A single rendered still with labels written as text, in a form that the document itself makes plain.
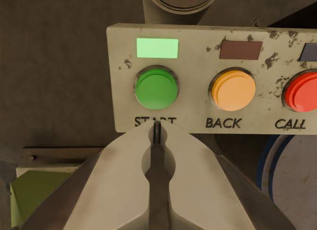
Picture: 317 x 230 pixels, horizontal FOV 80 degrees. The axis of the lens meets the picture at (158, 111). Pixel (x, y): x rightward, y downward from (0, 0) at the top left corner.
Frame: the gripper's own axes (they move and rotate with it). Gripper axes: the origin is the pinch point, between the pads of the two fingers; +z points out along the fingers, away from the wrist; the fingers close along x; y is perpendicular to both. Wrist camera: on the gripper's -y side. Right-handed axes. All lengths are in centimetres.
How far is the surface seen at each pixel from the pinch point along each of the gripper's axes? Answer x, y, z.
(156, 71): 0.0, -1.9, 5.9
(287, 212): 28.4, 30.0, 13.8
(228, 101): 7.0, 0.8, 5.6
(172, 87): 1.5, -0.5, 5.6
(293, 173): 28.6, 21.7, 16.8
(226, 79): 6.5, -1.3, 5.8
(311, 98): 15.0, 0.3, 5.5
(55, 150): -40, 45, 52
